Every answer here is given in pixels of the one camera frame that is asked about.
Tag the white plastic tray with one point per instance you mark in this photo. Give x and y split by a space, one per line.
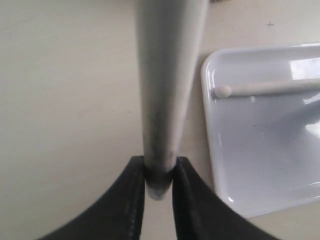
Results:
264 150

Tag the white wooden drumstick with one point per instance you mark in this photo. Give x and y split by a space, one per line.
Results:
267 88
169 34

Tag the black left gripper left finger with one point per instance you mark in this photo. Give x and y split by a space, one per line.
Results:
116 215

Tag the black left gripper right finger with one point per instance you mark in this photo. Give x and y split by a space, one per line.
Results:
199 214

